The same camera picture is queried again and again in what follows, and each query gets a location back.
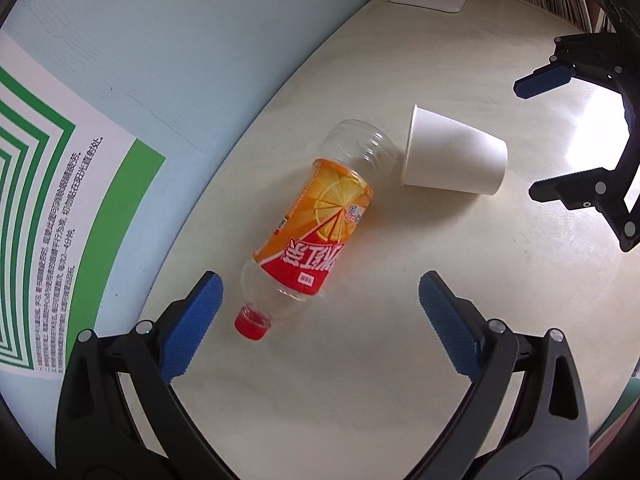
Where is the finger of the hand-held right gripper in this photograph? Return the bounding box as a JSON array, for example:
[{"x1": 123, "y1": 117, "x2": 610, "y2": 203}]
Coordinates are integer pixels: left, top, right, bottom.
[
  {"x1": 528, "y1": 166, "x2": 640, "y2": 254},
  {"x1": 514, "y1": 32, "x2": 626, "y2": 100}
]

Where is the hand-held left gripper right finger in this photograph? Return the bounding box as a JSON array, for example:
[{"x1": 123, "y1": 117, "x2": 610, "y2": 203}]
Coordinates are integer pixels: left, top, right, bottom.
[{"x1": 418, "y1": 270, "x2": 591, "y2": 480}]

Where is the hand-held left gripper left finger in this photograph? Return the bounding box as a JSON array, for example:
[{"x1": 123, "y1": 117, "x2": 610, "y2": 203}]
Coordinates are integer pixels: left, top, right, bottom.
[{"x1": 54, "y1": 271, "x2": 236, "y2": 480}]

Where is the white paper cup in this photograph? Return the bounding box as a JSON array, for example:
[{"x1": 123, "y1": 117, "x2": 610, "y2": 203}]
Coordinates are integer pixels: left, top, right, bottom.
[{"x1": 401, "y1": 105, "x2": 509, "y2": 197}]

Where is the clear bottle with orange label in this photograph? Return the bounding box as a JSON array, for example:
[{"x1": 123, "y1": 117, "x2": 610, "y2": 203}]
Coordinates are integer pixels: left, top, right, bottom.
[{"x1": 234, "y1": 119, "x2": 401, "y2": 342}]

